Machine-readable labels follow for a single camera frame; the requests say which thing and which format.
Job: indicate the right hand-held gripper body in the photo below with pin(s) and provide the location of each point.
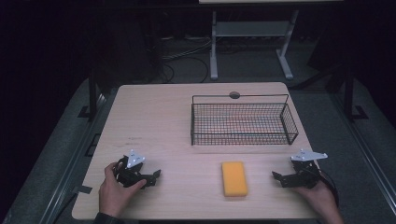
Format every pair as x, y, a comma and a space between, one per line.
306, 172

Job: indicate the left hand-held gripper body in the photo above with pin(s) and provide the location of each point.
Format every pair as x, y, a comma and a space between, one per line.
132, 163

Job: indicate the yellow sponge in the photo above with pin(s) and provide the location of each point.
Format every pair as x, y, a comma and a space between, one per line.
234, 179

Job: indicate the person's right hand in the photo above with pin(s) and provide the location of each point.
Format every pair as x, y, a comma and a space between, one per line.
320, 202

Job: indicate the person's left hand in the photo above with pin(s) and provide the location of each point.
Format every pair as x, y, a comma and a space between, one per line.
113, 194

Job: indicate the dark sleeve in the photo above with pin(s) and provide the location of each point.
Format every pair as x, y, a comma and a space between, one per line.
107, 218

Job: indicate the grey tape strip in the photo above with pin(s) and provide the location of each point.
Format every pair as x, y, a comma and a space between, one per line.
82, 189

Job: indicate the round table grommet hole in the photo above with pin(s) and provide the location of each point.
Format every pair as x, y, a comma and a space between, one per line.
234, 95

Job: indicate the white metal stand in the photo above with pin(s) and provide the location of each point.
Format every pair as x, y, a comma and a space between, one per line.
249, 29

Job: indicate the black metal post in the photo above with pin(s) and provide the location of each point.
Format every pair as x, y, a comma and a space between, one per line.
92, 93
349, 96

